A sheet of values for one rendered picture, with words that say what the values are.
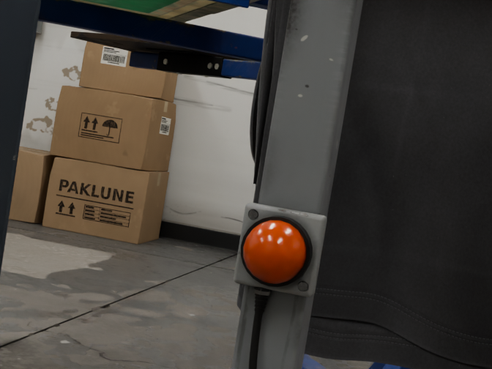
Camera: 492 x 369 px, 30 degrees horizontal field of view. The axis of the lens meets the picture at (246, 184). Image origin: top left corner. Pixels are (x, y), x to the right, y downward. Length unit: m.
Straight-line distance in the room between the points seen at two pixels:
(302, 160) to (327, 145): 0.02
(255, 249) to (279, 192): 0.05
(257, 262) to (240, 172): 5.09
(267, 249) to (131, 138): 4.79
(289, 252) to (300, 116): 0.09
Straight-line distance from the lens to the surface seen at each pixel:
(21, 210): 5.60
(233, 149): 5.63
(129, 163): 5.31
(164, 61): 2.86
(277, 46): 0.86
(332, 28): 0.57
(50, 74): 6.06
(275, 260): 0.53
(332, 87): 0.56
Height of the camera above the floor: 0.72
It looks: 3 degrees down
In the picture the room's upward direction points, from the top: 9 degrees clockwise
